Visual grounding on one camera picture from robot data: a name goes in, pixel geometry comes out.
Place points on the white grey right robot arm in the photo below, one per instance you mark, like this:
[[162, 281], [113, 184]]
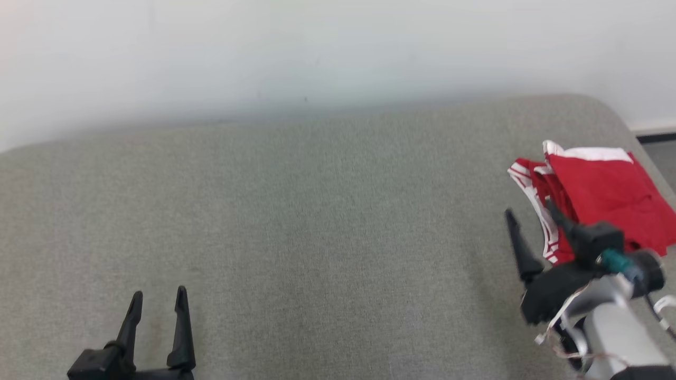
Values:
[[618, 338]]

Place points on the white wall baseboard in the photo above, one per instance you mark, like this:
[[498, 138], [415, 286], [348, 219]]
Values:
[[655, 130]]

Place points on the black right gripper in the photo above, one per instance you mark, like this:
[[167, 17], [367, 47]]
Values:
[[554, 290]]

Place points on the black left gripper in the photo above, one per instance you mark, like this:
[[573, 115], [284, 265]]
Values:
[[153, 376]]

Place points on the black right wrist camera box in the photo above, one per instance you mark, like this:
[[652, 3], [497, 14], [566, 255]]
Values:
[[594, 240]]

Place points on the red white basketball shorts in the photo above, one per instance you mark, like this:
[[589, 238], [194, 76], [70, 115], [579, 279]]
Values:
[[612, 190]]

